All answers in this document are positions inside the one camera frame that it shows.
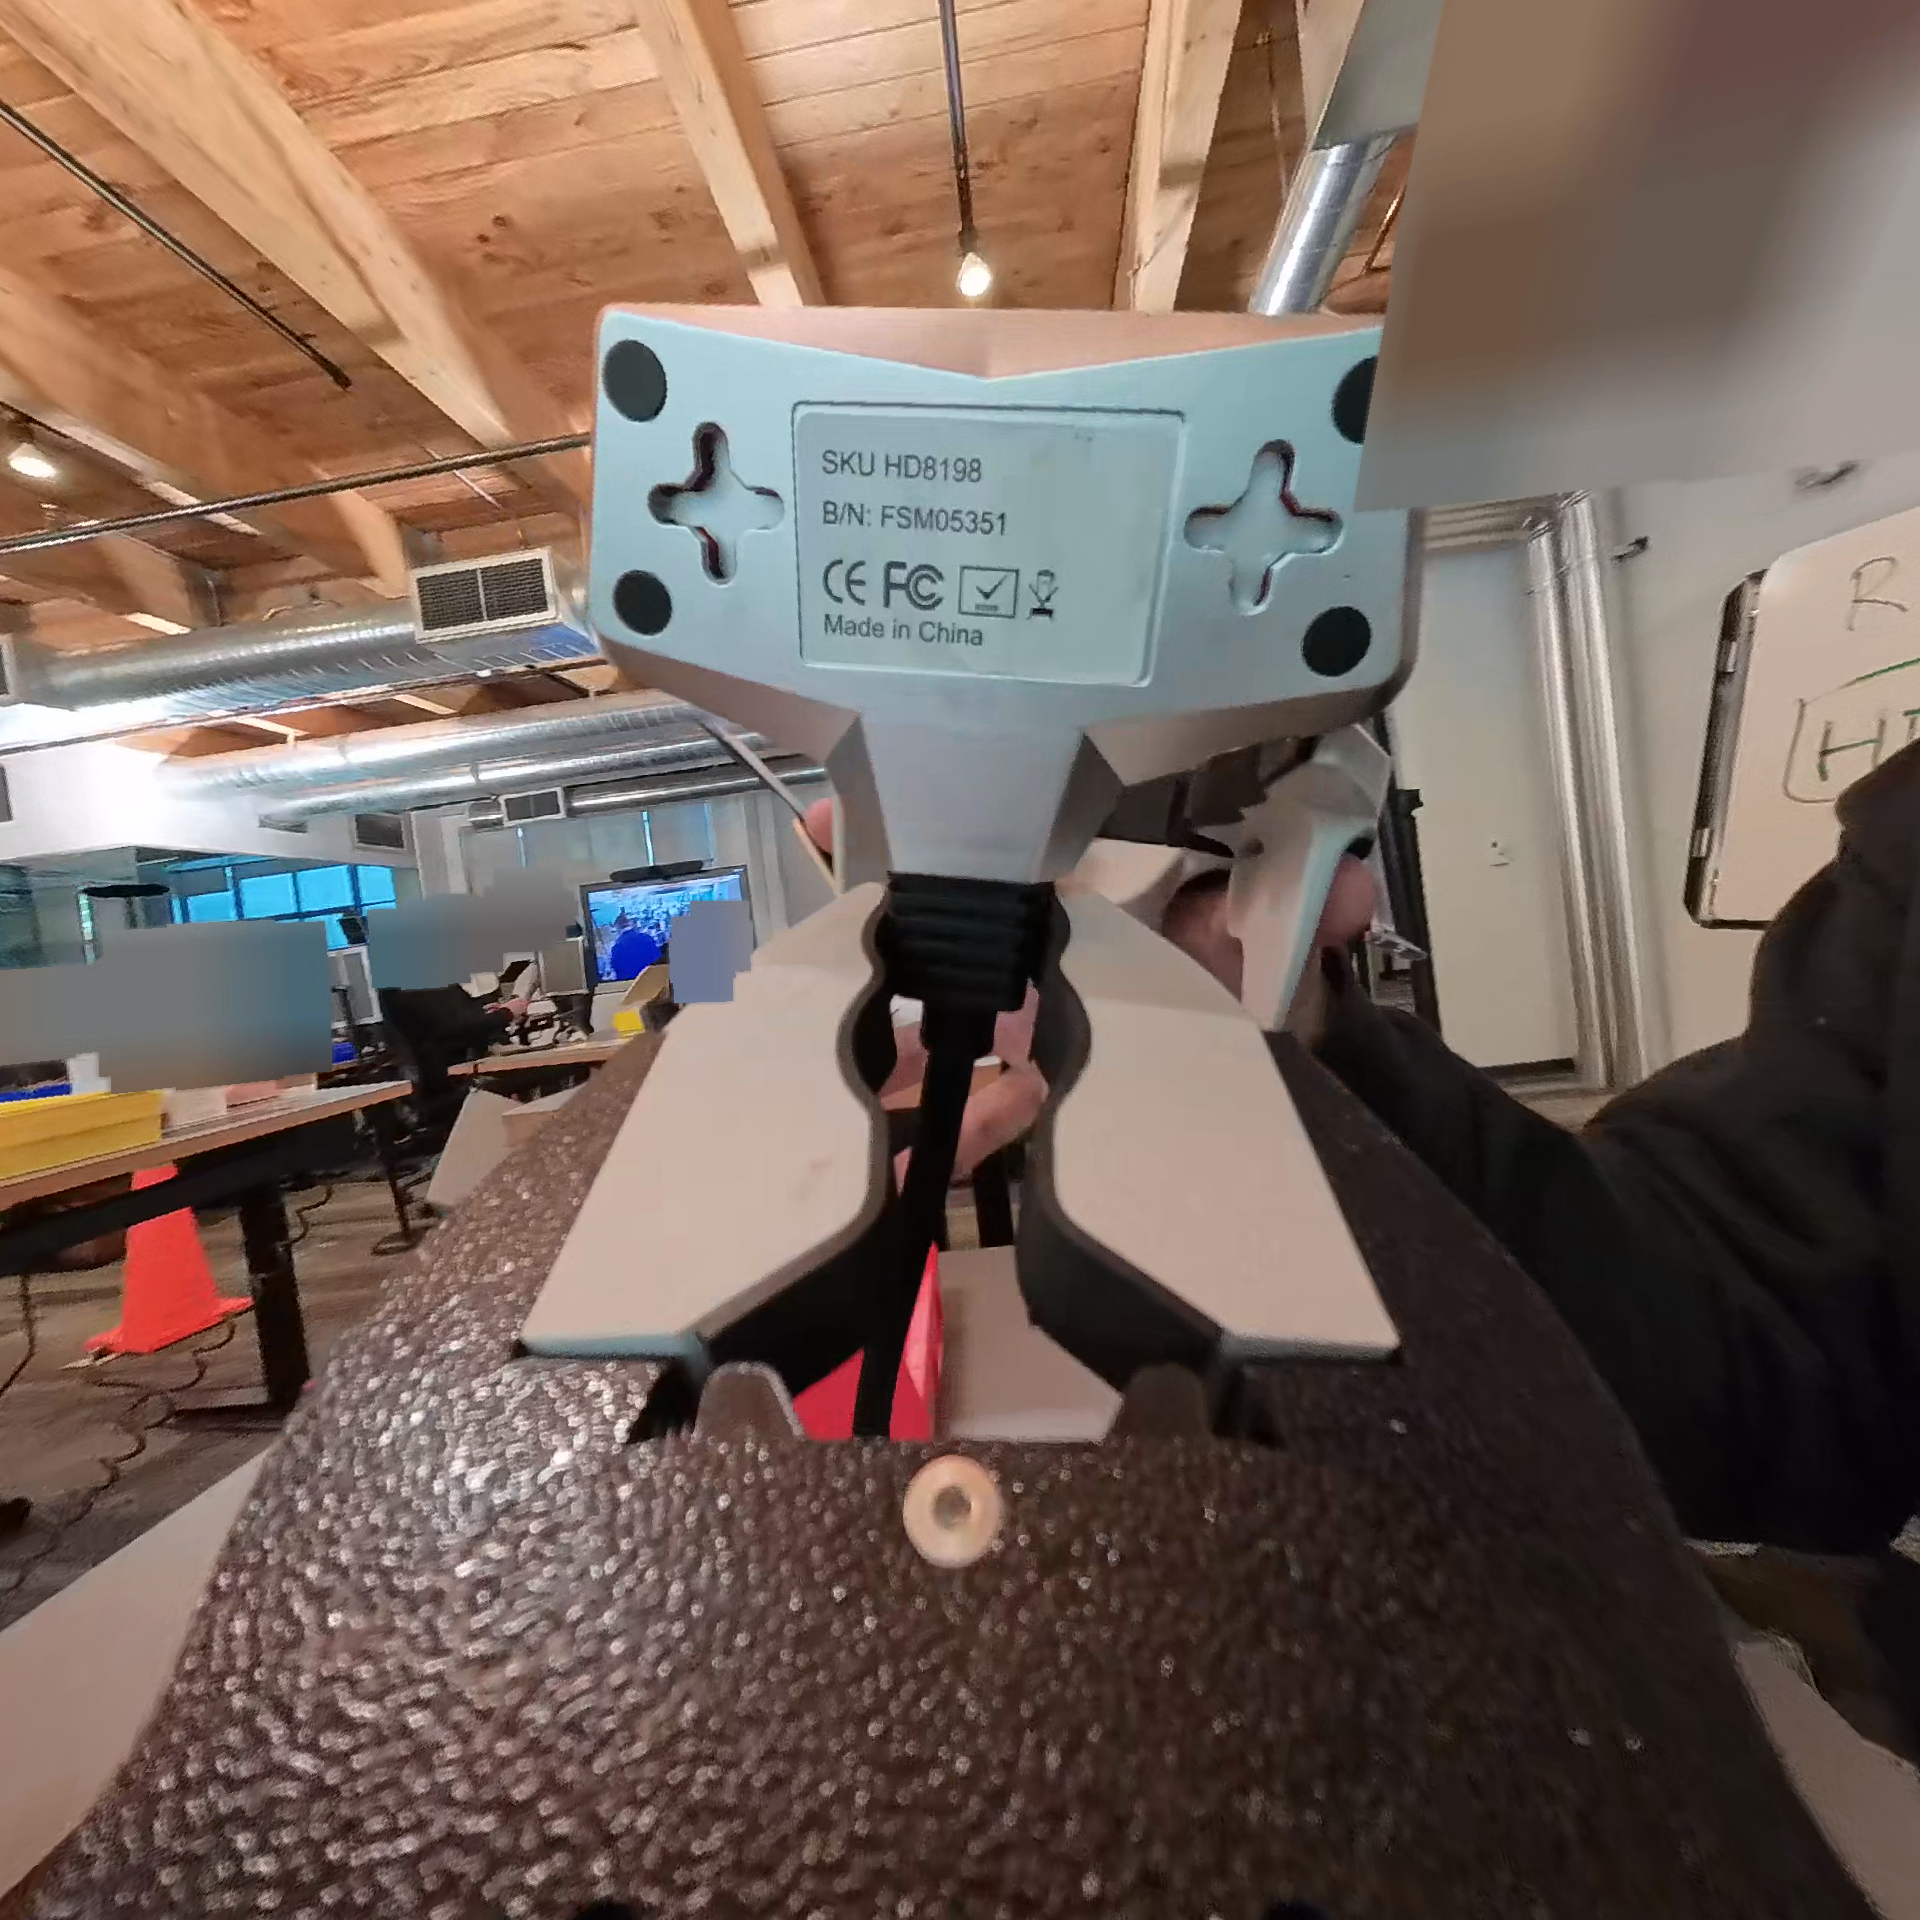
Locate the white desk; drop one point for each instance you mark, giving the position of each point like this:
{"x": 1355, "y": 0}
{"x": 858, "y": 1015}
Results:
{"x": 105, "y": 1576}

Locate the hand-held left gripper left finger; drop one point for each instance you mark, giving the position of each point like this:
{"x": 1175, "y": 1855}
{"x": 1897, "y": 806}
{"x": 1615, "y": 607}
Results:
{"x": 706, "y": 1152}

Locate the orange traffic cone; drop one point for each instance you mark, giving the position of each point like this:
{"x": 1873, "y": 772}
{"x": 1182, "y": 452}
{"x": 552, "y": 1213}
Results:
{"x": 164, "y": 1274}

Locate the whiteboard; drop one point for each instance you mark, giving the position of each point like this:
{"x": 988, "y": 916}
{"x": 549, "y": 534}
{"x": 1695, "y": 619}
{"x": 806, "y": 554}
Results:
{"x": 1783, "y": 661}

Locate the person's right forearm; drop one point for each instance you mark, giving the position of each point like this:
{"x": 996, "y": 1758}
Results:
{"x": 1650, "y": 1227}

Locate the wooden top office desk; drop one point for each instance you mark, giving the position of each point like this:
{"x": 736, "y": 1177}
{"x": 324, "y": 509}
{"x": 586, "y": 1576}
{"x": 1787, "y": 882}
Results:
{"x": 227, "y": 1141}

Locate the hanging light bulb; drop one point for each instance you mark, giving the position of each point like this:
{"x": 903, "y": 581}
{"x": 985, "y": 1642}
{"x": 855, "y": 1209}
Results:
{"x": 976, "y": 274}

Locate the television screen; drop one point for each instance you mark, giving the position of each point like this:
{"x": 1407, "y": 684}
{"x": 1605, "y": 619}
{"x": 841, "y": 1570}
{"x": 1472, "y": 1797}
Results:
{"x": 631, "y": 921}

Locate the white vent grille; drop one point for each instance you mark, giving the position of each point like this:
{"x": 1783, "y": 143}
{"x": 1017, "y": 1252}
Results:
{"x": 487, "y": 596}

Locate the red plastic bin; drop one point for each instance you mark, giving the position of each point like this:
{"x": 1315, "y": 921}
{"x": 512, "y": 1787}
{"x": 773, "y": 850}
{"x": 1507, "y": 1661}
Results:
{"x": 918, "y": 1349}

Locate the person's right hand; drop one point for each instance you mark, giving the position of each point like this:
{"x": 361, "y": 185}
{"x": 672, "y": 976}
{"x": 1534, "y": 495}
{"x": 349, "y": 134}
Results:
{"x": 1205, "y": 917}

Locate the HDMI switch box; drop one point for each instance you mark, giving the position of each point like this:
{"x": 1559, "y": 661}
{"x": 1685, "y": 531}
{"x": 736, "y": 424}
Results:
{"x": 990, "y": 541}

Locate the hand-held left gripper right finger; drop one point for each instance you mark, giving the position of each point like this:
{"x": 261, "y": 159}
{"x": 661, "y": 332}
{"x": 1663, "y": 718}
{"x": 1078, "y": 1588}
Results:
{"x": 1201, "y": 1171}

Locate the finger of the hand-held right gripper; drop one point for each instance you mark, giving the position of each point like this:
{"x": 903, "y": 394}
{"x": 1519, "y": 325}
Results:
{"x": 1126, "y": 876}
{"x": 1291, "y": 900}

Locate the silver wall pipe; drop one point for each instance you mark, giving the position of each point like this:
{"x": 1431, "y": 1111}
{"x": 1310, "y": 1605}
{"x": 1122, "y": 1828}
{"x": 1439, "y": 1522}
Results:
{"x": 1583, "y": 750}

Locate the yellow plastic bin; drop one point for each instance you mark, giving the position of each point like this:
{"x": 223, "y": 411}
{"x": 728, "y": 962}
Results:
{"x": 77, "y": 1134}

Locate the silver ventilation duct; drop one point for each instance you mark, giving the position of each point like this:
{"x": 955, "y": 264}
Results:
{"x": 1320, "y": 226}
{"x": 452, "y": 758}
{"x": 227, "y": 661}

